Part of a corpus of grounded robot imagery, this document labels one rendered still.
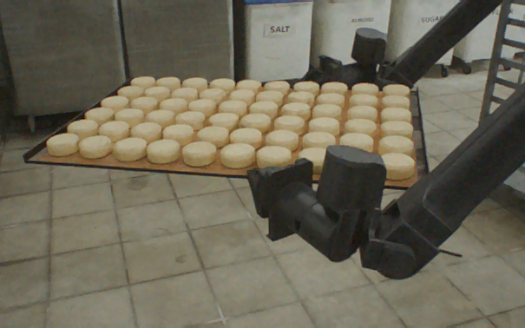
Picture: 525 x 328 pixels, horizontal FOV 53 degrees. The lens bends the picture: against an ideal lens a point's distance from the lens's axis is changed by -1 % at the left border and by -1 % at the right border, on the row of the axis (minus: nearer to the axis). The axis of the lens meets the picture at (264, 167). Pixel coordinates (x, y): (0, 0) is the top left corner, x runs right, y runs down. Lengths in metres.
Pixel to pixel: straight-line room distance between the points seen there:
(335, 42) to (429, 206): 3.55
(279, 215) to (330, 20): 3.46
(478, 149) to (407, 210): 0.10
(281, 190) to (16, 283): 1.79
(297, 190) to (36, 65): 2.88
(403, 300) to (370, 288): 0.13
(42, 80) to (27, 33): 0.28
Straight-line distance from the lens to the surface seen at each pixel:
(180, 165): 0.80
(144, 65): 3.46
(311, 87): 1.04
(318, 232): 0.61
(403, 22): 4.41
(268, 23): 3.86
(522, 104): 0.60
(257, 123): 0.87
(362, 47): 1.14
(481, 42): 4.88
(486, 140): 0.60
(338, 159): 0.58
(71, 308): 2.15
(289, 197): 0.65
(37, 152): 0.92
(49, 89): 3.48
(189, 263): 2.26
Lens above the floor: 1.35
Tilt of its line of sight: 27 degrees down
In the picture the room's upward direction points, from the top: straight up
